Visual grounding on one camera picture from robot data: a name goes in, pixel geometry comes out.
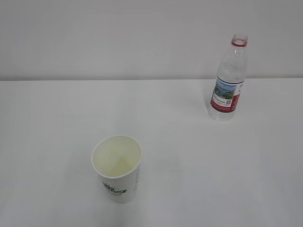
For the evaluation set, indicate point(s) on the clear plastic water bottle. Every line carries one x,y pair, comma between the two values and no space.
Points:
230,78

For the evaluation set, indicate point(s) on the white paper cup green logo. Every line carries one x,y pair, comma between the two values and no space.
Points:
117,161

